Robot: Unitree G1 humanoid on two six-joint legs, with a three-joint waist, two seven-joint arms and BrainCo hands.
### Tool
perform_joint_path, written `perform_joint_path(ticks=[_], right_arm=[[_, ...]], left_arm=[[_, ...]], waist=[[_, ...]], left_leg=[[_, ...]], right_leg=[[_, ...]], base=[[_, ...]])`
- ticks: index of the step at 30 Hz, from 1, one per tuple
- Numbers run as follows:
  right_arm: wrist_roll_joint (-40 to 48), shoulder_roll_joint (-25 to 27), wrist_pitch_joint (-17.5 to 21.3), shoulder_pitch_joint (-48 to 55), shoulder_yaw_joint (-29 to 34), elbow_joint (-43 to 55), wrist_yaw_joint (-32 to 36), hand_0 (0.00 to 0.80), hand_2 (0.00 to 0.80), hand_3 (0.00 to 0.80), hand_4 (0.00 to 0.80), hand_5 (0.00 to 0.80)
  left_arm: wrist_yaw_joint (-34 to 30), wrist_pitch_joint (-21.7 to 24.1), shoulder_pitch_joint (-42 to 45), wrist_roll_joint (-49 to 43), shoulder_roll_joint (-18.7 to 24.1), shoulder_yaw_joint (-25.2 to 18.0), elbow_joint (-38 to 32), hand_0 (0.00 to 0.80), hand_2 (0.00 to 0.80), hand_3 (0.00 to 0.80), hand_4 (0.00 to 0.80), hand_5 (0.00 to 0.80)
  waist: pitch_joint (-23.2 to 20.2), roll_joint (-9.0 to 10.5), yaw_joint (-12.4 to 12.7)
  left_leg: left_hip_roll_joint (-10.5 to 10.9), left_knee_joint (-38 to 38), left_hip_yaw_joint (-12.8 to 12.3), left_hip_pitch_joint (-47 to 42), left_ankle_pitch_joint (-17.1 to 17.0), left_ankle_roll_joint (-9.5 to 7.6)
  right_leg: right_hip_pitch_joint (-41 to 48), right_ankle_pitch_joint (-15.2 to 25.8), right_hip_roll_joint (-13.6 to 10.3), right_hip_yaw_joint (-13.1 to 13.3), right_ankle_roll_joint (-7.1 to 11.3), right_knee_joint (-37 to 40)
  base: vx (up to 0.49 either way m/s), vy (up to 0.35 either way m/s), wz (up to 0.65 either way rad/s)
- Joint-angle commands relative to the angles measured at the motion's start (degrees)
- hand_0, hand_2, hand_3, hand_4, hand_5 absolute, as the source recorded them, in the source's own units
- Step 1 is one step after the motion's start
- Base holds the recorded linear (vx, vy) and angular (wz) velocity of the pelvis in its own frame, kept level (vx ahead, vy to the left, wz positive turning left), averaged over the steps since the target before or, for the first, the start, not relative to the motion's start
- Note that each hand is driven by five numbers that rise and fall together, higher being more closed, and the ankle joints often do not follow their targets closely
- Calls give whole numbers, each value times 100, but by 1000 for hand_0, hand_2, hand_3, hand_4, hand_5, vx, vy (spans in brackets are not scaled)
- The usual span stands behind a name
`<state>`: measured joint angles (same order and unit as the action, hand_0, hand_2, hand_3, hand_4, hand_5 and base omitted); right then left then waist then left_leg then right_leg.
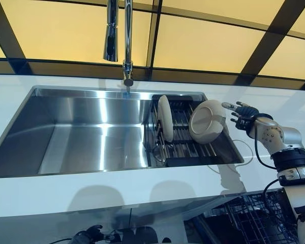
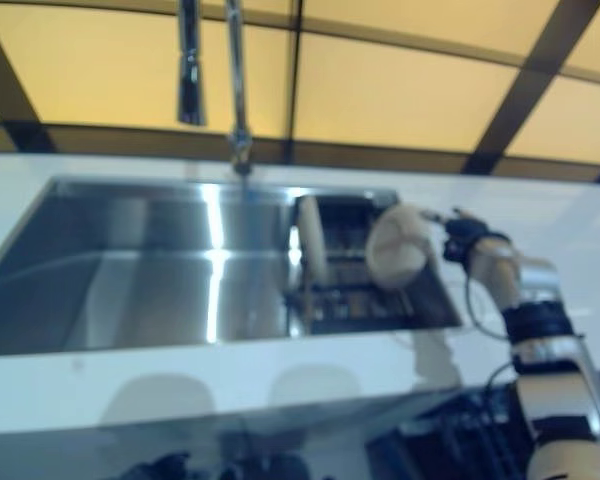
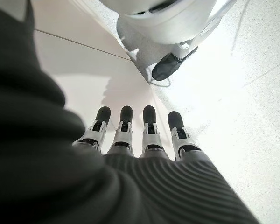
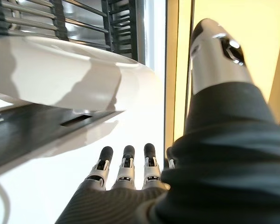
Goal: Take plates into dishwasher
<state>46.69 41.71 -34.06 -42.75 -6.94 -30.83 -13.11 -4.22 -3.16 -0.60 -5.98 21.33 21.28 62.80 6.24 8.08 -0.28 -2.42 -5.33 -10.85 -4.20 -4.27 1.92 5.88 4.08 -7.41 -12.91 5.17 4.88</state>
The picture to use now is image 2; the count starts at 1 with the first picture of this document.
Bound built-in dishwasher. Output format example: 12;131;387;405
363;370;600;480

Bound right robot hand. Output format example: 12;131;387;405
419;207;511;264

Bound yellow window with dark frame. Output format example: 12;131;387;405
0;0;600;184

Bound dishwasher wire rack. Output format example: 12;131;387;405
399;387;526;480

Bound dishwasher door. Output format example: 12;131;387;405
364;424;431;480

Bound chrome gooseneck kitchen faucet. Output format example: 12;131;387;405
175;0;255;177

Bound black sink drying rack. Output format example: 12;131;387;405
288;193;434;335

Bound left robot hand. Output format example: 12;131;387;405
128;452;194;480

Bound stainless steel sink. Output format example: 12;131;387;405
0;174;465;358

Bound cream plate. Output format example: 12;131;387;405
296;195;329;285
365;203;434;291

